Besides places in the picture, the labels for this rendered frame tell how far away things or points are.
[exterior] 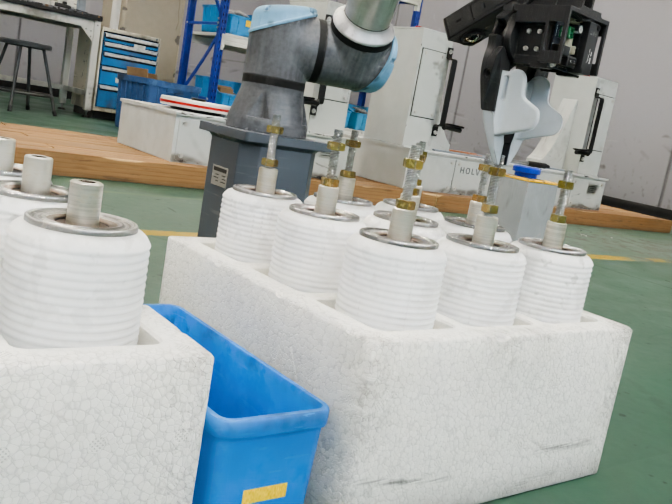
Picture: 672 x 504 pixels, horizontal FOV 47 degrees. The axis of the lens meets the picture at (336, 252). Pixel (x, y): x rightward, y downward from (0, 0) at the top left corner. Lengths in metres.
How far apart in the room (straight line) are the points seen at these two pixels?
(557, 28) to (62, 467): 0.56
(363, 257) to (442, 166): 3.02
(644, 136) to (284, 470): 6.16
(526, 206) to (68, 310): 0.74
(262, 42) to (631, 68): 5.61
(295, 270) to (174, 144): 2.18
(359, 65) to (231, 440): 0.95
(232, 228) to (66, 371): 0.42
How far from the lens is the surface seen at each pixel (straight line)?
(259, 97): 1.42
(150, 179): 2.84
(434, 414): 0.73
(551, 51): 0.76
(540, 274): 0.87
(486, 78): 0.78
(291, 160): 1.42
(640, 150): 6.69
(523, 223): 1.12
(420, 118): 3.67
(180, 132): 2.95
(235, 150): 1.40
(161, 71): 7.38
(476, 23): 0.84
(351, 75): 1.46
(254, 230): 0.88
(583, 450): 0.95
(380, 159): 3.71
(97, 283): 0.53
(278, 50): 1.42
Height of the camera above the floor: 0.36
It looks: 10 degrees down
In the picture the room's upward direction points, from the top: 10 degrees clockwise
